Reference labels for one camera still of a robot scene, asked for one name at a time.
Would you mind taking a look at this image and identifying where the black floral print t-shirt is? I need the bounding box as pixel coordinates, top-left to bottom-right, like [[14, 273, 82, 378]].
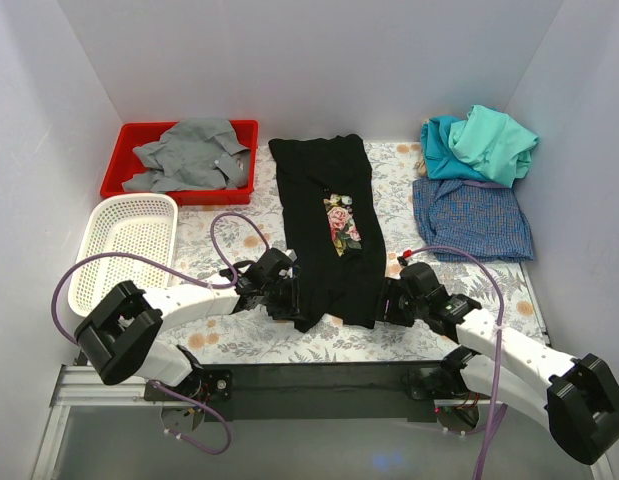
[[268, 134, 386, 329]]

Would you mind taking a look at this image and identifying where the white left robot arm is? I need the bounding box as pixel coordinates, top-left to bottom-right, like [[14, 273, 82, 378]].
[[74, 248, 301, 400]]

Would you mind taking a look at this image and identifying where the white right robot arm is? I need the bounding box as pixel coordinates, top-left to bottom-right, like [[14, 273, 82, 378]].
[[378, 262, 619, 465]]

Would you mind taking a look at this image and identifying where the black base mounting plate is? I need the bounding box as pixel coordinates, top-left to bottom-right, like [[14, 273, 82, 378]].
[[177, 361, 478, 423]]

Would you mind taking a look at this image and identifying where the blue patterned folded shirt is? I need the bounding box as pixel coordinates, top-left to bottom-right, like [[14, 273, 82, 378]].
[[412, 178, 534, 263]]

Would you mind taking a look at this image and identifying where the white perforated plastic basket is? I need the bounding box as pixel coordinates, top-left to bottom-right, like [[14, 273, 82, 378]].
[[68, 193, 178, 317]]

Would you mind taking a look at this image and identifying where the dark teal shirt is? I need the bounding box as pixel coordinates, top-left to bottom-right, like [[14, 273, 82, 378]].
[[420, 115, 488, 182]]

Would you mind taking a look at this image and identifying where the grey shirt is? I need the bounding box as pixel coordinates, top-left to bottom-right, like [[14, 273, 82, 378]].
[[123, 119, 250, 193]]

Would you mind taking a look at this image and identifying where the red plastic bin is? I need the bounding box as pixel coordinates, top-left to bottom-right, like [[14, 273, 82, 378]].
[[100, 119, 259, 206]]

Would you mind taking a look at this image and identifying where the aluminium rail frame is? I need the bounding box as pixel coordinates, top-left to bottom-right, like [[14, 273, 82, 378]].
[[29, 362, 615, 480]]

